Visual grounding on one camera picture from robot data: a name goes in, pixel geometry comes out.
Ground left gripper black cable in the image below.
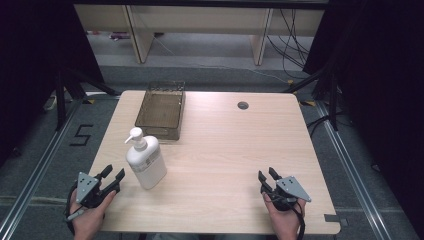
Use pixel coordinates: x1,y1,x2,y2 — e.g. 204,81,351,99
64,183,86,236

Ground brown transparent plastic basket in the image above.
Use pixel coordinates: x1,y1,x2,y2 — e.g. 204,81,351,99
134,80,186,141

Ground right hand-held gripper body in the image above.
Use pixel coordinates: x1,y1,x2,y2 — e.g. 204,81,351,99
260,175,313,212

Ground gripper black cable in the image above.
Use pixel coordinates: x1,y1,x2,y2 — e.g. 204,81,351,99
64,183,86,236
271,194,306,240

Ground white pump bottle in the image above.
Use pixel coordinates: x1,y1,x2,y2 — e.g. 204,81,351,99
124,127,168,191

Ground bundle of black cables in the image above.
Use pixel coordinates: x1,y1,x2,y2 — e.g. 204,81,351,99
265,8,311,80

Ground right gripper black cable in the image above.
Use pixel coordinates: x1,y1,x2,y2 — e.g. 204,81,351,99
271,194,306,240

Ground black metal stand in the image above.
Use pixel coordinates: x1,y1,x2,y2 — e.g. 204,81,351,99
282,64,342,132
54,68,122,132

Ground person's left hand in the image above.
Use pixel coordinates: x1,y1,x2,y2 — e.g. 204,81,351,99
69,189,117,240

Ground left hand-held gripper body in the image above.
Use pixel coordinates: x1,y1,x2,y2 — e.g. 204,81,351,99
75,171,120,209

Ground black curtain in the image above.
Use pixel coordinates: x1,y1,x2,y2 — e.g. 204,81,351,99
0,0,105,168
302,0,424,231

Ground person's right hand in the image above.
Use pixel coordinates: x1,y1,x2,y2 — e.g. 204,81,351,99
262,192,306,240

